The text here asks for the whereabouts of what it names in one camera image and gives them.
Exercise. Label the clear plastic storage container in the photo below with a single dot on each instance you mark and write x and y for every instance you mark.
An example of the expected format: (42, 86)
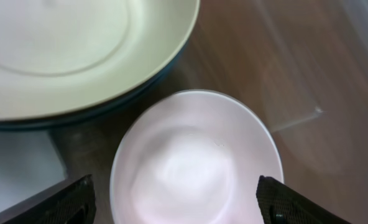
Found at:
(300, 66)

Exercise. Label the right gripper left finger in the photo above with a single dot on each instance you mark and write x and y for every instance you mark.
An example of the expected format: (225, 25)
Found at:
(74, 204)

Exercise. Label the cream plastic bowl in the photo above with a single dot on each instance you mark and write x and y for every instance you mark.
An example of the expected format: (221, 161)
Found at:
(59, 56)

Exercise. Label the white small bowl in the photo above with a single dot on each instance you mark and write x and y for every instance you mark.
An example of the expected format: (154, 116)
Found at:
(194, 157)

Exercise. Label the dark blue bowl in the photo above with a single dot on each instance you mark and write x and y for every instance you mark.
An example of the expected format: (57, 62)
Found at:
(93, 112)

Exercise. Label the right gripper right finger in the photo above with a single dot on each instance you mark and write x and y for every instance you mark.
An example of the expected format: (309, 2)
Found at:
(280, 204)

